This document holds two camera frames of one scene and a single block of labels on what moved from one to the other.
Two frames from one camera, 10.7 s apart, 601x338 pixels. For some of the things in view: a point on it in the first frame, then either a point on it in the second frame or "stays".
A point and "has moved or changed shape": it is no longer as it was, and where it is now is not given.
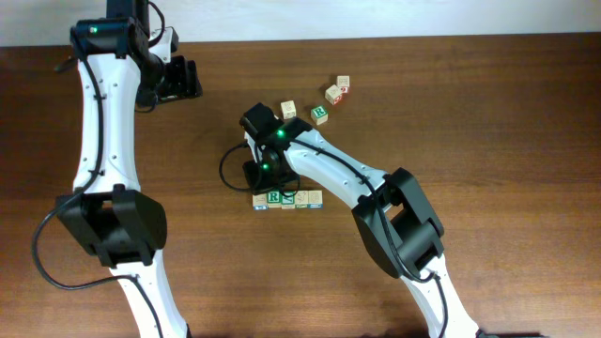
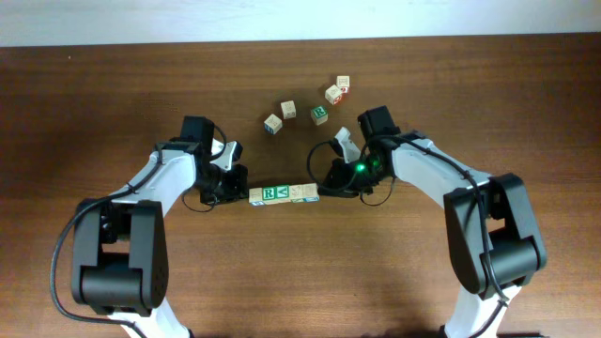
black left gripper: [188, 85] to [237, 192]
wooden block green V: [287, 203] has moved or changed shape
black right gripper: [257, 185] to [341, 187]
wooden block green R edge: [274, 199] has moved or changed shape
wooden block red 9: [344, 83] stays
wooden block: [260, 202] has moved or changed shape
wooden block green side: [288, 109] stays
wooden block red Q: [333, 95] stays
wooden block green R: [319, 115] stays
